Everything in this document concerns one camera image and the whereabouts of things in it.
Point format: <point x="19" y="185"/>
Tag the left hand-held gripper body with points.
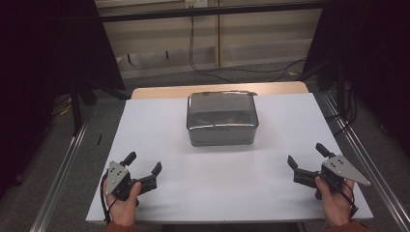
<point x="117" y="175"/>

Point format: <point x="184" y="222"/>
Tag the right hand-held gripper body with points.
<point x="341" y="169"/>

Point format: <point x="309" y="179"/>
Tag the transparent grey lidded box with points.
<point x="222" y="112"/>

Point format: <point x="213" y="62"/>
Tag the person's left hand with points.
<point x="124" y="211"/>

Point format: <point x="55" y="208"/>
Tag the person's right hand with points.
<point x="335" y="206"/>

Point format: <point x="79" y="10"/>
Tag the white table cover sheet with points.
<point x="219" y="180"/>

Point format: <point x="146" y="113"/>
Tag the black metal stand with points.
<point x="76" y="109"/>

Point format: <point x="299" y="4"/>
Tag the black curtain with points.
<point x="48" y="64"/>
<point x="370" y="48"/>

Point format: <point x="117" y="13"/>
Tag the aluminium rail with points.
<point x="370" y="154"/>
<point x="61" y="174"/>

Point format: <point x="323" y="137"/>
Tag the white wall socket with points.
<point x="196" y="3"/>

